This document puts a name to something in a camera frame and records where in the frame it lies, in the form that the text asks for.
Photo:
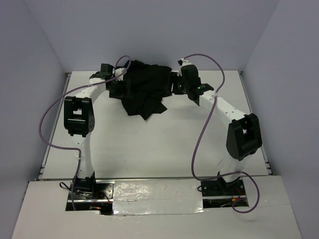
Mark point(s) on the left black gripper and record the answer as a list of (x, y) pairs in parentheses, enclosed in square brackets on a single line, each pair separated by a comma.
[(121, 93)]

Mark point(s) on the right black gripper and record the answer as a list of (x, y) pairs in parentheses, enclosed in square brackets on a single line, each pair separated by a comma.
[(175, 78)]

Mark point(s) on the black long sleeve shirt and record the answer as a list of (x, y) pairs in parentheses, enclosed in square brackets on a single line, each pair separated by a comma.
[(149, 85)]

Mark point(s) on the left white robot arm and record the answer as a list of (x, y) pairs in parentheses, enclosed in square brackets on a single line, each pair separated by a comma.
[(79, 121)]

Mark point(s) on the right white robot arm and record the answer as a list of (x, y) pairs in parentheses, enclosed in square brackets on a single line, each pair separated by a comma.
[(243, 134)]

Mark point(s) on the glossy white tape sheet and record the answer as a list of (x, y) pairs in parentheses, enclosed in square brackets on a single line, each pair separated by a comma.
[(157, 197)]

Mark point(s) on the white front board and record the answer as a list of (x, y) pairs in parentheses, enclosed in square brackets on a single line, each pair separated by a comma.
[(43, 215)]

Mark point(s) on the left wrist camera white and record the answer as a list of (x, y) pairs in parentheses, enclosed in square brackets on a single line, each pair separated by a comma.
[(119, 74)]

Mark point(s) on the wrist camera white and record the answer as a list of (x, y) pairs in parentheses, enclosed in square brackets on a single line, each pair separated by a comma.
[(183, 62), (119, 74)]

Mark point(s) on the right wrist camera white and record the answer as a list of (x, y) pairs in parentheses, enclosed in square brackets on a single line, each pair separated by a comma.
[(183, 62)]

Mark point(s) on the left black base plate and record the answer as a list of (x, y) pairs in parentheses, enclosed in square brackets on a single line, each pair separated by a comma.
[(99, 191)]

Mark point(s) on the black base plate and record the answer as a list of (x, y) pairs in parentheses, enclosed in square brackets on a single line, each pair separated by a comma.
[(221, 188), (99, 191)]

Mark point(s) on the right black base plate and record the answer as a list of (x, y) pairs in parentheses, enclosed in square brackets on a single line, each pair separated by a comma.
[(221, 188)]

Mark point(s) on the aluminium table edge rail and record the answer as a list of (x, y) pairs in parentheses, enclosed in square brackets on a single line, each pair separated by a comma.
[(255, 127)]

